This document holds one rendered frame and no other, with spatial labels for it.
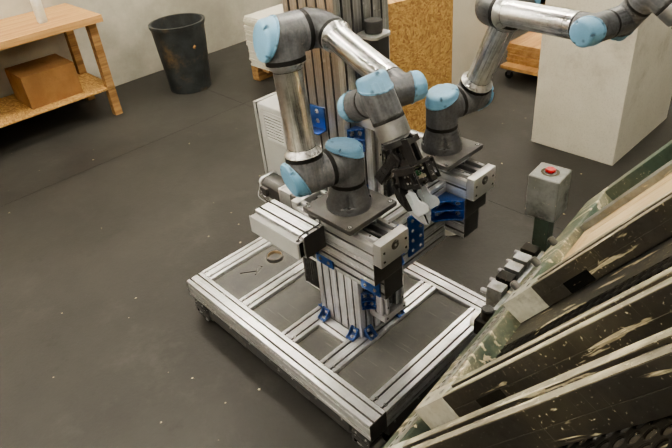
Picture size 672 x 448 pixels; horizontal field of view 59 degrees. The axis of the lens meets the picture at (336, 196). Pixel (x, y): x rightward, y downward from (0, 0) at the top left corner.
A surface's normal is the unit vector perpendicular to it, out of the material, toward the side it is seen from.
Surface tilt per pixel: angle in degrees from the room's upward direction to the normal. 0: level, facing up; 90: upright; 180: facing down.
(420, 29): 90
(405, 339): 0
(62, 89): 90
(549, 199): 90
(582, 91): 90
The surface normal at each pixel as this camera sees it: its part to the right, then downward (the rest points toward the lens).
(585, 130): -0.72, 0.43
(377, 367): -0.08, -0.84
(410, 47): 0.46, 0.44
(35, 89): 0.69, 0.33
